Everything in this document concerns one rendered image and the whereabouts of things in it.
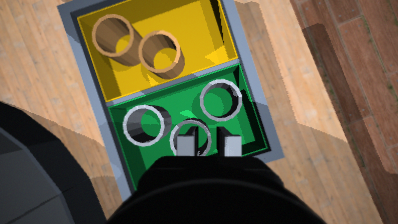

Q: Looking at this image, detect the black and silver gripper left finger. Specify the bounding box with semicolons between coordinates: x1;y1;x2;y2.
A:
176;126;199;156

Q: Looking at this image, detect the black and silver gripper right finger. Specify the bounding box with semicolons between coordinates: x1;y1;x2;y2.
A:
216;126;242;156

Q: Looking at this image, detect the grey two-compartment sorting bin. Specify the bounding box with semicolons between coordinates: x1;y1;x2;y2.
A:
57;0;285;202

